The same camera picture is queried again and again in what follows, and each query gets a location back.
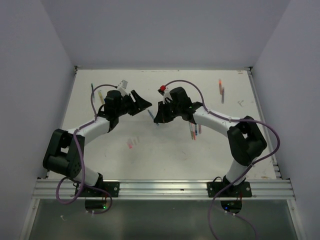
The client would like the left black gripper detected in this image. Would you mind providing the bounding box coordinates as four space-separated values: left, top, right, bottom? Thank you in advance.
115 89 152 117

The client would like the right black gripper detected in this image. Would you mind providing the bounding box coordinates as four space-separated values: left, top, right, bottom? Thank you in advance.
154 98 182 123

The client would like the green thin pen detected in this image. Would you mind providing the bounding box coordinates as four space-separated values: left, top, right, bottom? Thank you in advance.
189 122 194 136

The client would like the red highlighter pen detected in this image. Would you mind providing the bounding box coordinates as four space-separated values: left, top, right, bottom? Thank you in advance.
190 123 197 140

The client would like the blue gel pen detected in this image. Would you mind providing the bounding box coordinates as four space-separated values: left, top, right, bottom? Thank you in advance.
194 124 198 136

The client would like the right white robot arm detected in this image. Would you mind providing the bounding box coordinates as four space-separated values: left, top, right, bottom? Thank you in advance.
154 85 267 197

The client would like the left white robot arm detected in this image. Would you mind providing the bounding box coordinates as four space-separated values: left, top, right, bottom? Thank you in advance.
42 90 152 197

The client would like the yellow highlighter pen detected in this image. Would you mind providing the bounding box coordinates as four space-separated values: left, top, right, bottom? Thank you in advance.
98 90 105 105

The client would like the dark green pen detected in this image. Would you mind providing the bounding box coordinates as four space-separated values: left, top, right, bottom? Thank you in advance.
90 83 95 103

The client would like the purple red pen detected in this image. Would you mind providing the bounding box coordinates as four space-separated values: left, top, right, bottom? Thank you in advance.
221 87 225 104

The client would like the orange tipped pen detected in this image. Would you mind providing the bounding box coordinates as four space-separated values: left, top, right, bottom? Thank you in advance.
218 79 223 95

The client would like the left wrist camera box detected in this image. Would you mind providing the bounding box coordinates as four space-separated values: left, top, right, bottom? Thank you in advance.
116 80 128 97

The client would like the aluminium mounting rail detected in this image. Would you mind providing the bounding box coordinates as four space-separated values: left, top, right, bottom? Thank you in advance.
31 178 296 201

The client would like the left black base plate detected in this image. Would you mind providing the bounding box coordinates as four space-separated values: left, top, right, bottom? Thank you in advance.
79 181 120 198

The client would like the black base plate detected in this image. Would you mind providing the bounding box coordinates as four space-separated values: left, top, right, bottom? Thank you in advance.
206 181 253 198
79 181 120 198

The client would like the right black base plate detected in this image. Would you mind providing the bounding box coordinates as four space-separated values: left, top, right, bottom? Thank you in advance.
206 181 253 198

